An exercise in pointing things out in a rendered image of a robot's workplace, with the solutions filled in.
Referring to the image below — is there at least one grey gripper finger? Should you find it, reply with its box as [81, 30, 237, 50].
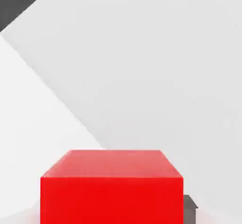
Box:
[183, 194, 213, 224]

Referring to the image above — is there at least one small red cube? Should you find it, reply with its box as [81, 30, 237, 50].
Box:
[40, 149, 184, 224]

